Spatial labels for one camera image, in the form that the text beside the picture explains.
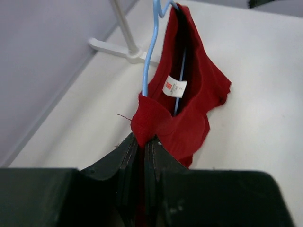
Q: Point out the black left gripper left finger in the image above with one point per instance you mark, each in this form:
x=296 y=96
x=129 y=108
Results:
x=103 y=194

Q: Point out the red t-shirt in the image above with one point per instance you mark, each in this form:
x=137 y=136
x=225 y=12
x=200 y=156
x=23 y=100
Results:
x=186 y=86

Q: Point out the light blue wire hanger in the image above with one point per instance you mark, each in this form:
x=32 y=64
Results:
x=158 y=12

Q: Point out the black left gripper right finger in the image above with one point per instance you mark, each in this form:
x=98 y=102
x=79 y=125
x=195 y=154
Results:
x=179 y=197

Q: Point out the white clothes rack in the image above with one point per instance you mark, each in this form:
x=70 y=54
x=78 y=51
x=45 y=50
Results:
x=128 y=42

